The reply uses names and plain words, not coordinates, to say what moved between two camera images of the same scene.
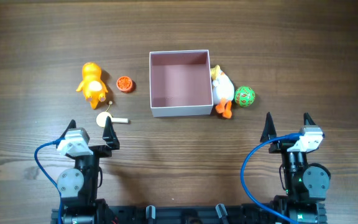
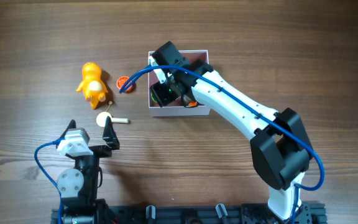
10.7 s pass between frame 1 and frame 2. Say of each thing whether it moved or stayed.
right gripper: moved
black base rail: stayed
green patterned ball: moved
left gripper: stayed
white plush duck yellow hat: moved
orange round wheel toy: stayed
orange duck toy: stayed
